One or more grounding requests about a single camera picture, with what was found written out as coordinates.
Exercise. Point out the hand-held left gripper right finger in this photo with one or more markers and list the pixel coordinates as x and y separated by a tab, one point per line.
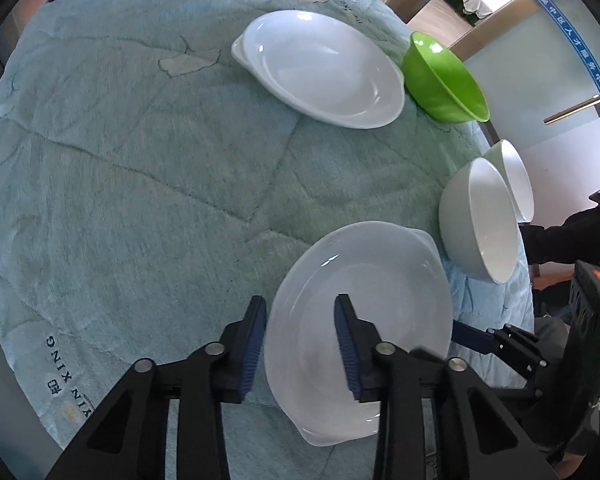
347	350

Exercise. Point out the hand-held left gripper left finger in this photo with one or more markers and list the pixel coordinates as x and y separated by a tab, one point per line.
250	350

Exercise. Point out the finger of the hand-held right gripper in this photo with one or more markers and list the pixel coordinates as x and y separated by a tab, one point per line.
472	337

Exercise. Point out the large white bowl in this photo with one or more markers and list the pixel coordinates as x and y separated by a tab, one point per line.
485	220

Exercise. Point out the small white bowl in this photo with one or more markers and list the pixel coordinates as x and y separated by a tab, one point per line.
517	180

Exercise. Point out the green bowl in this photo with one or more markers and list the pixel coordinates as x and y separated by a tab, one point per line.
430	85

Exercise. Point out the teal quilted blanket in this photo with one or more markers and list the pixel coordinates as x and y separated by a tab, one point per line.
130	185

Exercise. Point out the glass partition with blue stripe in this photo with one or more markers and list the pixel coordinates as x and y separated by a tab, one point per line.
530	60

